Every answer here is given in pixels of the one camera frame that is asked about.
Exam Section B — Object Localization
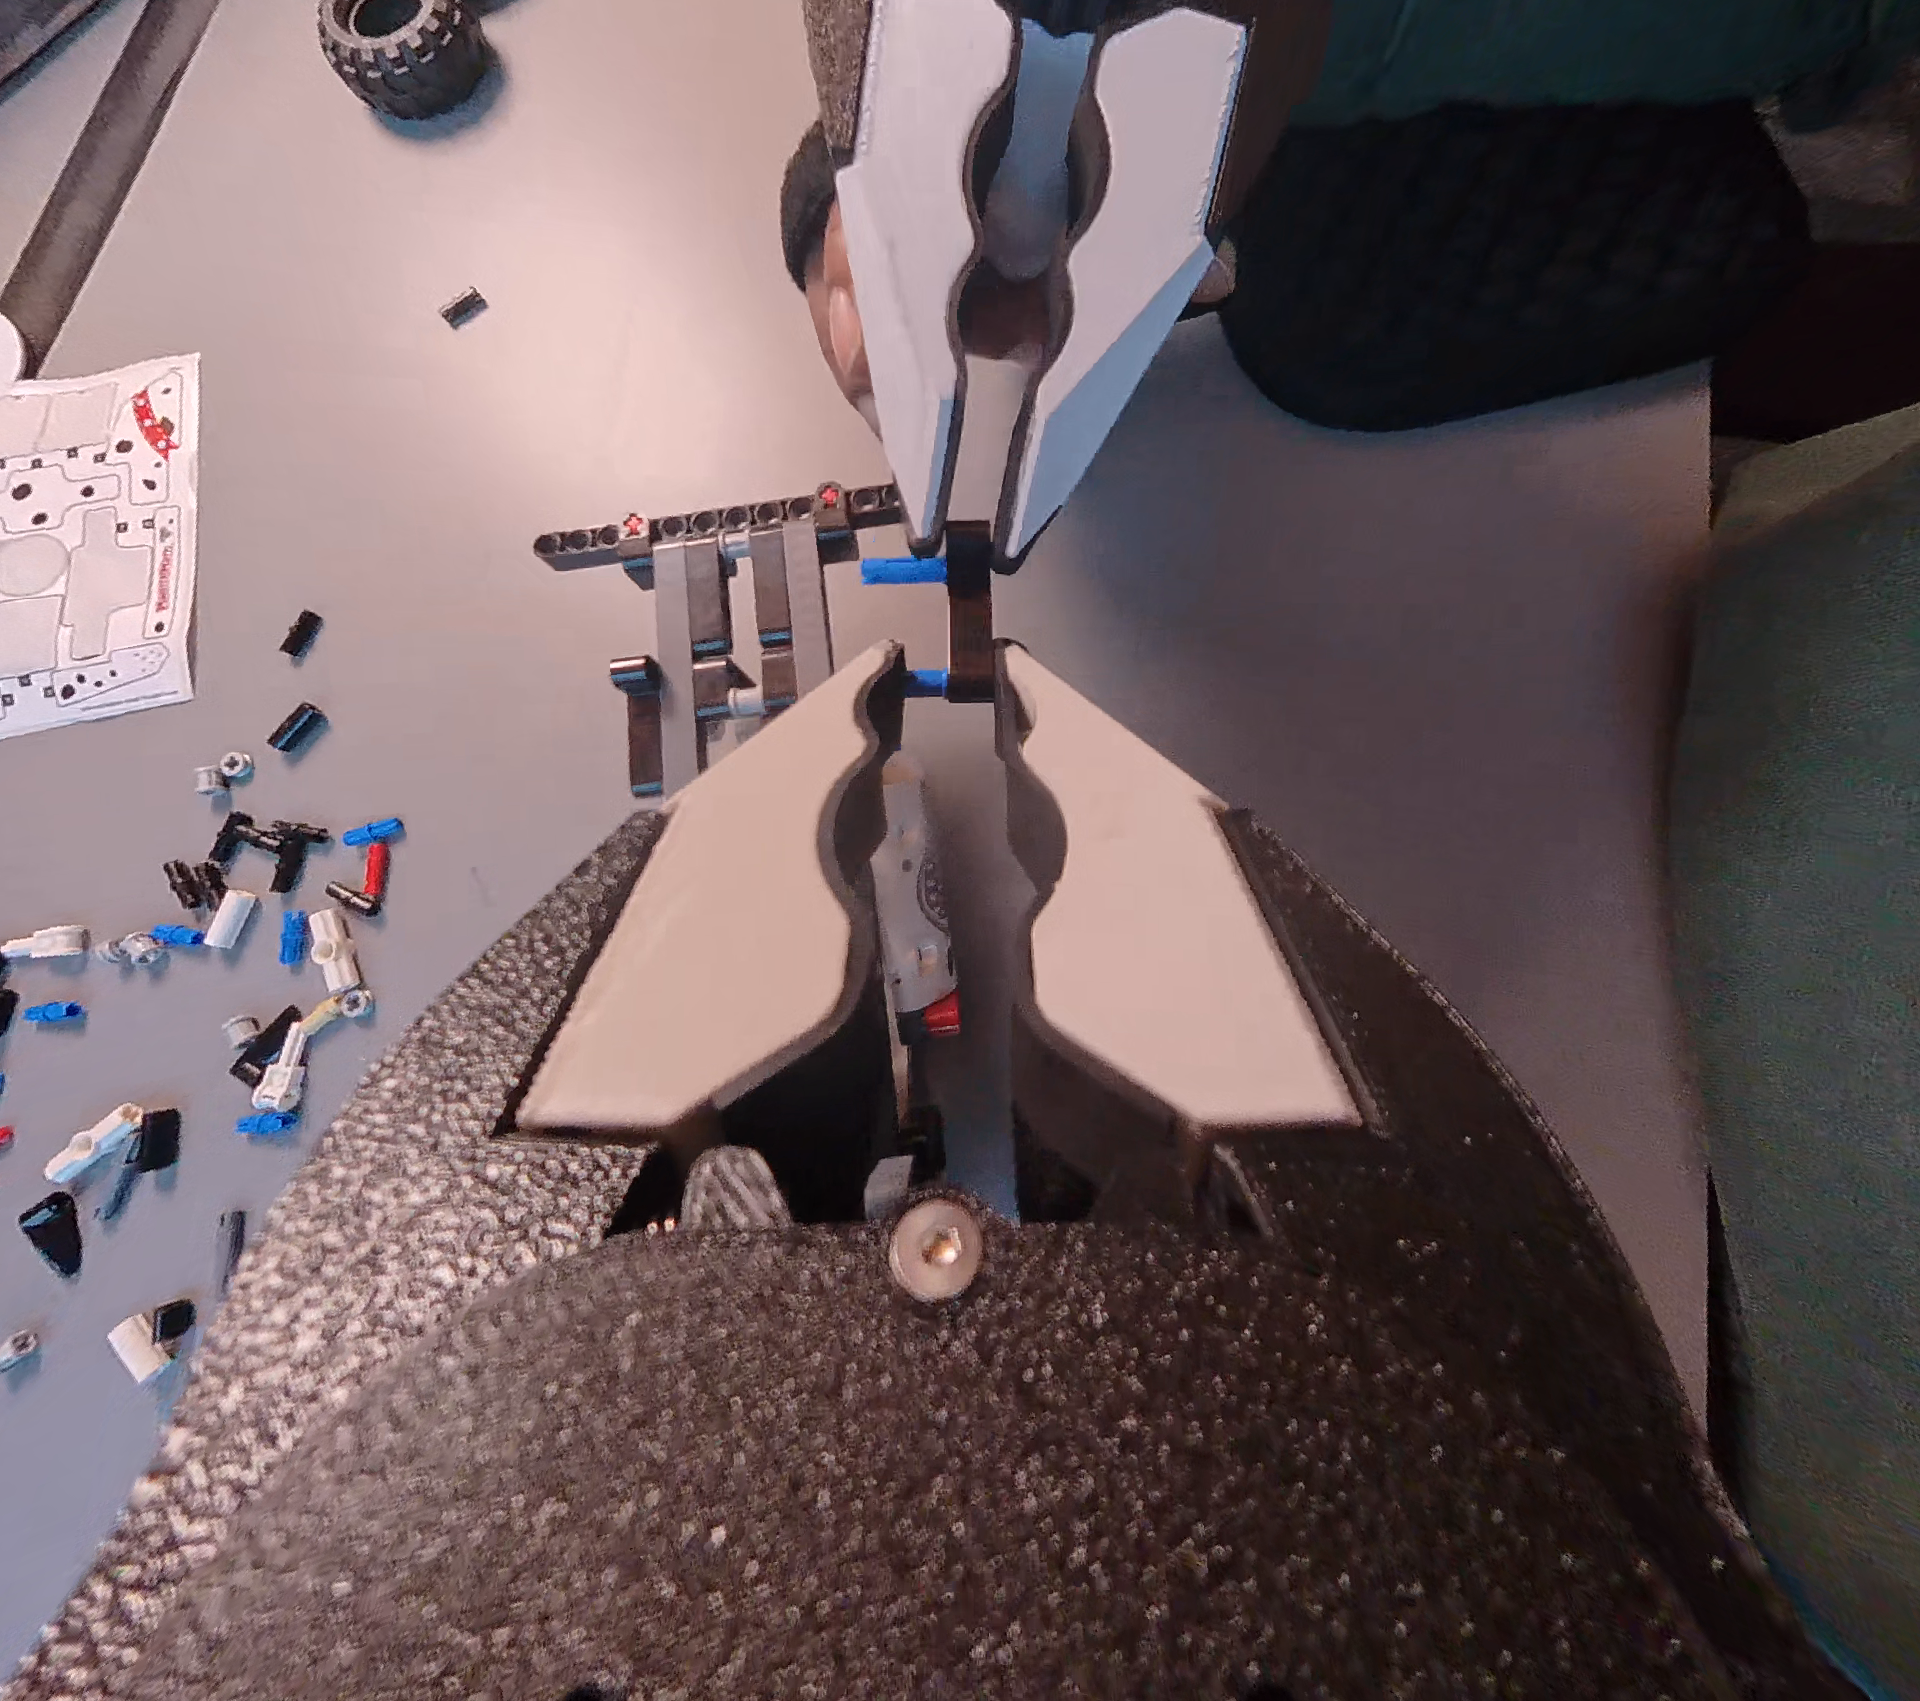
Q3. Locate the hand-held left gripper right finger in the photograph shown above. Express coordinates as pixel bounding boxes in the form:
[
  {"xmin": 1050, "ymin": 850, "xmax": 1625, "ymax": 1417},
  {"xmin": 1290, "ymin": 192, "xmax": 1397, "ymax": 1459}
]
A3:
[{"xmin": 991, "ymin": 647, "xmax": 1370, "ymax": 1132}]

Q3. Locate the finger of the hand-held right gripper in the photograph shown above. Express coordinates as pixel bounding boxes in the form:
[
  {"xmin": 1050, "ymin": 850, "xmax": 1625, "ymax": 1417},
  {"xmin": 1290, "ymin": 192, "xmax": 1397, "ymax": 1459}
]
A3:
[
  {"xmin": 996, "ymin": 11, "xmax": 1255, "ymax": 569},
  {"xmin": 834, "ymin": 0, "xmax": 1039, "ymax": 539}
]

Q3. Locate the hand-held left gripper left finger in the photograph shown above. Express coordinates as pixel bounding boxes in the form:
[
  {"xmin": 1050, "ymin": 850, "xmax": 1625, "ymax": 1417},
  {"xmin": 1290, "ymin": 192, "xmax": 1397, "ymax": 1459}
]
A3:
[{"xmin": 510, "ymin": 647, "xmax": 908, "ymax": 1132}]

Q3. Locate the toy vehicle chassis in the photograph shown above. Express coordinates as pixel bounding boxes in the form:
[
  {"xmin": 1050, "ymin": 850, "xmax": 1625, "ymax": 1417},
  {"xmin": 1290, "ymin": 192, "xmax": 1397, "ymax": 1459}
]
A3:
[{"xmin": 535, "ymin": 480, "xmax": 993, "ymax": 1216}]

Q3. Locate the black building beam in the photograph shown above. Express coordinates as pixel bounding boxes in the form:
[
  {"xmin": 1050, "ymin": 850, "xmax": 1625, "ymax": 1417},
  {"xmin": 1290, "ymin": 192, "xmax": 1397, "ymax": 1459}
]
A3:
[{"xmin": 955, "ymin": 532, "xmax": 1010, "ymax": 699}]

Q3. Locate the grey desk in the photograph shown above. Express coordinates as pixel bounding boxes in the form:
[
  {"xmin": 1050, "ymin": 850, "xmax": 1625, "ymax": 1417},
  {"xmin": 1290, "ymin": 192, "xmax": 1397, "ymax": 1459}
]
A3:
[{"xmin": 0, "ymin": 0, "xmax": 1719, "ymax": 1583}]

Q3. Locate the pile of small building parts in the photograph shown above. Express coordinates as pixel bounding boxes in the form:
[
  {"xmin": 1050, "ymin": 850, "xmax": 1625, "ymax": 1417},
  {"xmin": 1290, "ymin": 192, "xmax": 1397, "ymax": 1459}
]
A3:
[{"xmin": 0, "ymin": 607, "xmax": 410, "ymax": 1388}]

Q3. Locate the black toy tire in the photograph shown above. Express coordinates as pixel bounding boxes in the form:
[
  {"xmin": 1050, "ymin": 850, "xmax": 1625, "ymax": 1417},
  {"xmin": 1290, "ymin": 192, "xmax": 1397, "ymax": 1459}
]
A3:
[{"xmin": 318, "ymin": 0, "xmax": 499, "ymax": 123}]

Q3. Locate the white sticker sheet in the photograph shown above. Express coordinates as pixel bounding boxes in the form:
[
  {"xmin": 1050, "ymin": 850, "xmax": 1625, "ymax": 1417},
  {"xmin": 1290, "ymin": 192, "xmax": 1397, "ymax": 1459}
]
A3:
[{"xmin": 0, "ymin": 353, "xmax": 206, "ymax": 743}]

